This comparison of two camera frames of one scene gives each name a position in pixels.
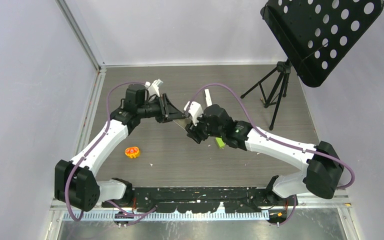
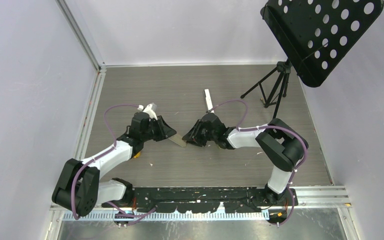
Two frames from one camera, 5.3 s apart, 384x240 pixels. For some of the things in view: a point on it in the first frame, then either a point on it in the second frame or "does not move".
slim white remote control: x=208 y=97 does not move
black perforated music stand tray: x=317 y=35 does not move
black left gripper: x=168 y=112 to x=165 y=131
